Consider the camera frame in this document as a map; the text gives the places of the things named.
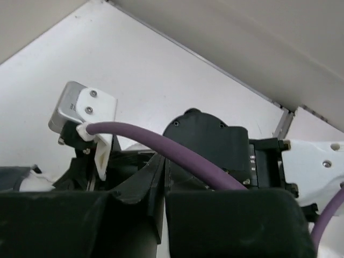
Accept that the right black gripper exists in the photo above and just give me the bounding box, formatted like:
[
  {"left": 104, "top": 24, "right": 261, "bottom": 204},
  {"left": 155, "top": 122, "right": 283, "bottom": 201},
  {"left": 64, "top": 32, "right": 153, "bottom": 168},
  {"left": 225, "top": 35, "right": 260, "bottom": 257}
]
[{"left": 53, "top": 107, "right": 283, "bottom": 192}]

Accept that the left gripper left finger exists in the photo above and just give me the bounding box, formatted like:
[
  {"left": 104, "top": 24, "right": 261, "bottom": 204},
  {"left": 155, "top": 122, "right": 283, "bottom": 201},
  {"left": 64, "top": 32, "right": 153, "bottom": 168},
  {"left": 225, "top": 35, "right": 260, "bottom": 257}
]
[{"left": 109, "top": 154, "right": 163, "bottom": 218}]

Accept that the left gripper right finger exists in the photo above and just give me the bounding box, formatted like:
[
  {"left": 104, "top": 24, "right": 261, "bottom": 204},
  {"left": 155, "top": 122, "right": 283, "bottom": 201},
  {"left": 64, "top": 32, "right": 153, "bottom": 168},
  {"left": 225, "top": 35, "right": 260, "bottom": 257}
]
[{"left": 164, "top": 159, "right": 214, "bottom": 194}]

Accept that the white pillow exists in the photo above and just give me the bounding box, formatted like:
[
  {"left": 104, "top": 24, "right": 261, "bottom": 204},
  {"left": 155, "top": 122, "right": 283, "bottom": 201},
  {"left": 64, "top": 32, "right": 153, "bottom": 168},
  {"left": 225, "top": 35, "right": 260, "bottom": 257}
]
[{"left": 19, "top": 165, "right": 55, "bottom": 192}]

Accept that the dark grey checked pillowcase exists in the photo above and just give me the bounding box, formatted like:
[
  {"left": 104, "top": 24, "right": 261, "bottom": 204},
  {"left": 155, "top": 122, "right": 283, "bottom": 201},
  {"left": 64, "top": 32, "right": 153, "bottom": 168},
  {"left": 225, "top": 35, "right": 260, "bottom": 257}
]
[{"left": 1, "top": 166, "right": 34, "bottom": 192}]

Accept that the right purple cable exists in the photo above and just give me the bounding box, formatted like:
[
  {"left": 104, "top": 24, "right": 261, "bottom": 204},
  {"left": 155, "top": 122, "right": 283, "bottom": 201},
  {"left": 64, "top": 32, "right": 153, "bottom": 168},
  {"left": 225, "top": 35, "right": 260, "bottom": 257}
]
[{"left": 85, "top": 122, "right": 344, "bottom": 248}]

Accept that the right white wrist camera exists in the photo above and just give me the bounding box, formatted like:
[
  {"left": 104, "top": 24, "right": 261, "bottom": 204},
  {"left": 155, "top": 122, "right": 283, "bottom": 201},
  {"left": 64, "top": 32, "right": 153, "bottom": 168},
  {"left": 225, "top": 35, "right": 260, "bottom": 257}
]
[{"left": 48, "top": 81, "right": 117, "bottom": 181}]

